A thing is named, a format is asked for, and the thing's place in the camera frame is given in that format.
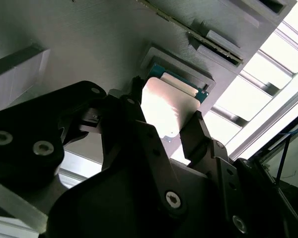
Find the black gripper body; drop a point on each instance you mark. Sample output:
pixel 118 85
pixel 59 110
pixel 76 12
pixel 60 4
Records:
pixel 109 210

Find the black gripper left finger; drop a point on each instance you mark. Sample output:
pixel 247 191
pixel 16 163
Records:
pixel 27 129

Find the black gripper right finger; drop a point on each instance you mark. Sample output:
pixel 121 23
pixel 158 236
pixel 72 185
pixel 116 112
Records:
pixel 223 173

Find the silver CPU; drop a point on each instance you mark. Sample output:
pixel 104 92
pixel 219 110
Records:
pixel 169 106

